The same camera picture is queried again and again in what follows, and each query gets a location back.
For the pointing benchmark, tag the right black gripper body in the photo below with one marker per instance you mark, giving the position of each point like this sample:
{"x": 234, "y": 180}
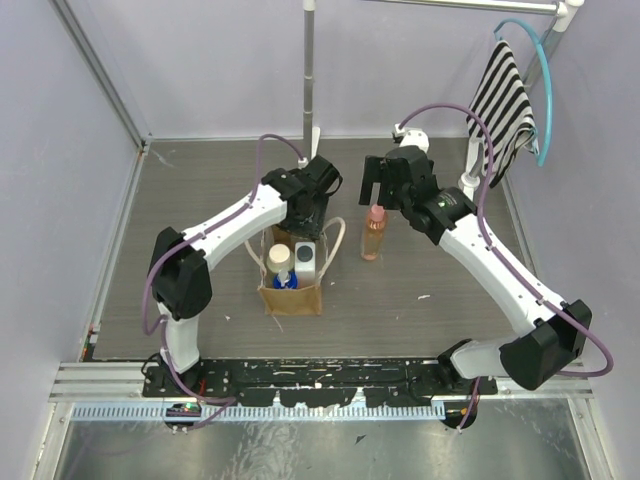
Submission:
{"x": 392, "y": 197}

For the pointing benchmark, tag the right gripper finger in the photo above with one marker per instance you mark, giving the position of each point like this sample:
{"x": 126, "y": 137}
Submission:
{"x": 377, "y": 170}
{"x": 371, "y": 192}

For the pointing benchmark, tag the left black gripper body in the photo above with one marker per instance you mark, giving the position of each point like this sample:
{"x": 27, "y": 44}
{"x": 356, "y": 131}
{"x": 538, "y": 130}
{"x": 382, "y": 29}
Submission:
{"x": 308, "y": 220}

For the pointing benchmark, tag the pink cap orange bottle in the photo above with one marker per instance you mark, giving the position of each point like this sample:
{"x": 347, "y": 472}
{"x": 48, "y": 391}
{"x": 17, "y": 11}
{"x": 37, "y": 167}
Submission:
{"x": 373, "y": 233}

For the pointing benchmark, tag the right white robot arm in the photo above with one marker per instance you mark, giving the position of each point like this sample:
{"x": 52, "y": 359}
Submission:
{"x": 548, "y": 333}

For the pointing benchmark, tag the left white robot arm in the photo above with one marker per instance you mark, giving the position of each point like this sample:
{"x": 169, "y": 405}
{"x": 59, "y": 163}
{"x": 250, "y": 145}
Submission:
{"x": 179, "y": 277}

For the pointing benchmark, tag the brown canvas bag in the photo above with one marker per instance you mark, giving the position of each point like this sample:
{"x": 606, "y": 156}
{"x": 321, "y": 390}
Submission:
{"x": 302, "y": 301}

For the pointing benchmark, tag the white bottle grey cap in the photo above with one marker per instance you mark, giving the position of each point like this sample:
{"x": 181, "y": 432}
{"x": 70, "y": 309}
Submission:
{"x": 305, "y": 263}

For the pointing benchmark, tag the cream cap green bottle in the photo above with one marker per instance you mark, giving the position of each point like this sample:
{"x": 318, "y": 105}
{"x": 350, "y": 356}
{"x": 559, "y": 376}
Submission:
{"x": 279, "y": 258}

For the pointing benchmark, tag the blue spray bottle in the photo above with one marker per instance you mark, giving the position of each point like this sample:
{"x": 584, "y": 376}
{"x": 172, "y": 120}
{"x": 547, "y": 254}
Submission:
{"x": 285, "y": 280}

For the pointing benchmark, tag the metal clothes rack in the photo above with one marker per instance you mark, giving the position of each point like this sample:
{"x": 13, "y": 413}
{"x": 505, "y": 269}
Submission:
{"x": 561, "y": 12}

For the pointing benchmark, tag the striped black white cloth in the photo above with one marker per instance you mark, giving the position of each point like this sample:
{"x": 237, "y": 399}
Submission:
{"x": 503, "y": 105}

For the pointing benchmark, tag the blue hanger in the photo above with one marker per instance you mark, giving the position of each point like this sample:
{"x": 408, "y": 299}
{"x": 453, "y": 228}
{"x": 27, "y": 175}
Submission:
{"x": 536, "y": 41}

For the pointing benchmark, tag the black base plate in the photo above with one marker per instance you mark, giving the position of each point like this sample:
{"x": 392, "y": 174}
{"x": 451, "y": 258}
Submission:
{"x": 320, "y": 382}

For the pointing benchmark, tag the blue cable duct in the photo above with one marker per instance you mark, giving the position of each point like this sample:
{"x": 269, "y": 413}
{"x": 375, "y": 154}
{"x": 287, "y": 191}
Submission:
{"x": 189, "y": 412}

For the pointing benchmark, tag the aluminium front rail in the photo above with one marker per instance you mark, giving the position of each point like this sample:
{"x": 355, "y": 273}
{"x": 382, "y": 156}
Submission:
{"x": 112, "y": 381}

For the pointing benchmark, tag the aluminium frame post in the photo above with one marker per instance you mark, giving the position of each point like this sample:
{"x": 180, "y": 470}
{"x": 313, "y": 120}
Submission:
{"x": 98, "y": 70}

